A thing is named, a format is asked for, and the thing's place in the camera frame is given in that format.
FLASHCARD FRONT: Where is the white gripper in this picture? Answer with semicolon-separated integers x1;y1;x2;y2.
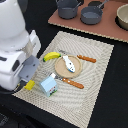
0;30;41;91

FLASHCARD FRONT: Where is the light blue milk carton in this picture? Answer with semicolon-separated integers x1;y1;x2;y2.
40;76;58;97

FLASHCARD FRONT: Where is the yellow butter block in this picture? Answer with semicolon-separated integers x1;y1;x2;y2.
24;80;35;90

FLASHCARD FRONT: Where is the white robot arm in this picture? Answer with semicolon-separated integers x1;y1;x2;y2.
0;0;41;94

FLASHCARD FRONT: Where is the yellow toy banana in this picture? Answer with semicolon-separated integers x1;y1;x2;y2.
43;52;61;62

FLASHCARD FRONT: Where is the round wooden plate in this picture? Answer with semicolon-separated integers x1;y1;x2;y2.
55;55;82;78

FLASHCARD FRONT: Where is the beige woven placemat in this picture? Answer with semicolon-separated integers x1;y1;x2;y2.
15;31;113;128

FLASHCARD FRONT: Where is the dark grey pot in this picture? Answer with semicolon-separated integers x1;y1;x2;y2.
56;0;80;19

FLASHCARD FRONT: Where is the dark grey saucepan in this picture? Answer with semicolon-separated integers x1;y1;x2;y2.
81;0;109;25

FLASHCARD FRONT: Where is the beige bowl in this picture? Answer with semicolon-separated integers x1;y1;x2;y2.
117;4;128;30

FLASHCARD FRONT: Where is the fork with wooden handle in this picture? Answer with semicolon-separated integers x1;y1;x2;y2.
50;73;84;89

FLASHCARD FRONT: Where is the knife with wooden handle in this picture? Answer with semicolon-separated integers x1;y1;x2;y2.
58;49;96;63

